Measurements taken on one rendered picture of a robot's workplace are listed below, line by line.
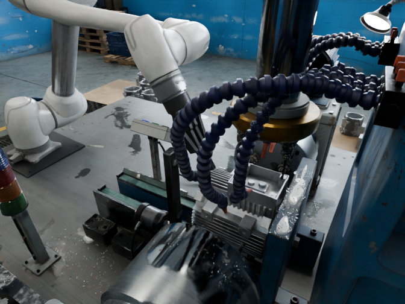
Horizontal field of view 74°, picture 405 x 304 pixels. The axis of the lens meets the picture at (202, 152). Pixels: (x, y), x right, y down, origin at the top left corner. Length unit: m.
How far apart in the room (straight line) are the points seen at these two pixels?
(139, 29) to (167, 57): 0.09
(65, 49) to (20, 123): 0.40
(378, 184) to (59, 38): 1.20
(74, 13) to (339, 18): 5.45
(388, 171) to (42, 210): 1.12
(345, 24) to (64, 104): 5.32
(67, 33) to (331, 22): 5.30
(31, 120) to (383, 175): 1.36
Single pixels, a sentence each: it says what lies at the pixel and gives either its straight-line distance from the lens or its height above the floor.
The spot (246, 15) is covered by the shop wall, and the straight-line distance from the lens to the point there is 6.51.
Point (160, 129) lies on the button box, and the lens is 1.03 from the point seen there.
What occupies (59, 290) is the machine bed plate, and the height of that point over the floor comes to 0.80.
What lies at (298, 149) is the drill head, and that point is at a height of 1.13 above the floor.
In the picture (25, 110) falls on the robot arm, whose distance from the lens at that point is 1.46.
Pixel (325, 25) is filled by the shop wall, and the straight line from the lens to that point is 6.10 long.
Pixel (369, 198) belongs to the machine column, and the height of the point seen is 1.31.
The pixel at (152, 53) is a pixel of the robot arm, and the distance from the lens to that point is 0.71.
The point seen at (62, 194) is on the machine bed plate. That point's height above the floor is 0.80.
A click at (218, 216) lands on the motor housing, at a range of 0.68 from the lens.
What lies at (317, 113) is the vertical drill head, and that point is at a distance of 0.57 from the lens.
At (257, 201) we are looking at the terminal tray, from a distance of 0.64.
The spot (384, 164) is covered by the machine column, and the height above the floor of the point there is 1.36.
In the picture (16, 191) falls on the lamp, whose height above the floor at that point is 1.09.
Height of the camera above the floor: 1.55
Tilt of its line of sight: 33 degrees down
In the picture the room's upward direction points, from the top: straight up
